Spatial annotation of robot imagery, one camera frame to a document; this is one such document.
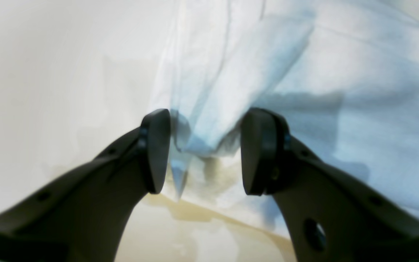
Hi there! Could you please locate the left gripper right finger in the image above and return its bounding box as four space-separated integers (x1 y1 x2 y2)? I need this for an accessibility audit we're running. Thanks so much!
240 108 419 262

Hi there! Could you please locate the white printed t-shirt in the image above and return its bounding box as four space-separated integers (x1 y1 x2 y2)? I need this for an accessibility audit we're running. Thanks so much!
149 0 419 237

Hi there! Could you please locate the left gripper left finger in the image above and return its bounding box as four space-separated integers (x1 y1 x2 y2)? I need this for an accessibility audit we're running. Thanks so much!
0 109 171 262

